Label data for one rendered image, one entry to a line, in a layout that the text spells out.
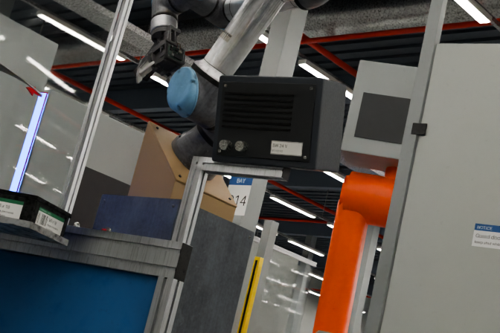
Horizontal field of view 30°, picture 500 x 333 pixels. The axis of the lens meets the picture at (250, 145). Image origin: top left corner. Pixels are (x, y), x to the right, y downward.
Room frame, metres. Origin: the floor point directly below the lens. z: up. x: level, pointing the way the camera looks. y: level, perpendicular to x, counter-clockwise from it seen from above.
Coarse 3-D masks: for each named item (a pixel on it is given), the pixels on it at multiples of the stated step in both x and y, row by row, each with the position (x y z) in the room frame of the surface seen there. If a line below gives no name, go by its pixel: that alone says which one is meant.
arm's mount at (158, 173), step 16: (160, 128) 2.46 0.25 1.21; (144, 144) 2.43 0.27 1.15; (160, 144) 2.39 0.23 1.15; (144, 160) 2.42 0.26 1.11; (160, 160) 2.38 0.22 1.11; (176, 160) 2.40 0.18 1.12; (144, 176) 2.41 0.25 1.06; (160, 176) 2.36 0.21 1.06; (176, 176) 2.33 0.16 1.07; (144, 192) 2.40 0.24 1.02; (160, 192) 2.35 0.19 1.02; (176, 192) 2.33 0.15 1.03; (208, 192) 2.41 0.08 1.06; (224, 192) 2.49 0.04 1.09; (208, 208) 2.42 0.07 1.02; (224, 208) 2.46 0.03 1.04
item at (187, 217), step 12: (192, 168) 2.01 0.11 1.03; (192, 180) 2.01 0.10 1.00; (204, 180) 2.01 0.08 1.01; (192, 192) 2.00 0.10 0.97; (192, 204) 2.00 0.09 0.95; (180, 216) 2.01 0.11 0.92; (192, 216) 2.01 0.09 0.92; (180, 228) 2.01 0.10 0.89; (192, 228) 2.02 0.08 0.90; (180, 240) 2.00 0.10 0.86
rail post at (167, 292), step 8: (160, 280) 2.01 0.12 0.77; (168, 280) 2.00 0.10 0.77; (176, 280) 2.00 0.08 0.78; (160, 288) 2.00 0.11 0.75; (168, 288) 1.99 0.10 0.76; (176, 288) 2.01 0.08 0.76; (160, 296) 2.01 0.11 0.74; (168, 296) 1.99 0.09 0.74; (176, 296) 2.01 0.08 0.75; (152, 304) 2.01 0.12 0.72; (160, 304) 2.01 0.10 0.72; (168, 304) 1.99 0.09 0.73; (176, 304) 2.02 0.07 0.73; (152, 312) 2.01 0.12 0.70; (160, 312) 2.00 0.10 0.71; (168, 312) 2.00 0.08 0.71; (152, 320) 2.00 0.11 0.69; (160, 320) 1.99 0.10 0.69; (168, 320) 2.01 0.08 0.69; (152, 328) 2.01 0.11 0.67; (160, 328) 1.99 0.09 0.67; (168, 328) 2.01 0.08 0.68
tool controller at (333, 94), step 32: (224, 96) 1.93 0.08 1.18; (256, 96) 1.88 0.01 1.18; (288, 96) 1.84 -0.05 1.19; (320, 96) 1.80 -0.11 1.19; (224, 128) 1.94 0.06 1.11; (256, 128) 1.89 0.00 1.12; (288, 128) 1.85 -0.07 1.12; (320, 128) 1.82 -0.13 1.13; (224, 160) 1.95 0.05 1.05; (256, 160) 1.91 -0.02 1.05; (288, 160) 1.86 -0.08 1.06; (320, 160) 1.84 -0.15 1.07
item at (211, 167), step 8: (192, 160) 2.01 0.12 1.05; (208, 160) 1.99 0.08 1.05; (208, 168) 1.99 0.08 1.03; (216, 168) 1.97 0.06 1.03; (224, 168) 1.96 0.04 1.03; (232, 168) 1.95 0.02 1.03; (240, 168) 1.94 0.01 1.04; (248, 168) 1.94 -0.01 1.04; (256, 168) 1.93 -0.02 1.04; (264, 168) 1.92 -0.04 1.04; (272, 168) 1.90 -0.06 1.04; (280, 168) 1.89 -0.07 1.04; (288, 168) 1.90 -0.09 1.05; (240, 176) 1.97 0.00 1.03; (248, 176) 1.95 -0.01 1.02; (256, 176) 1.94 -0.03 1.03; (264, 176) 1.91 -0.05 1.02; (272, 176) 1.89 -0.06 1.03; (280, 176) 1.88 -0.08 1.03; (288, 176) 1.90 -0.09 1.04
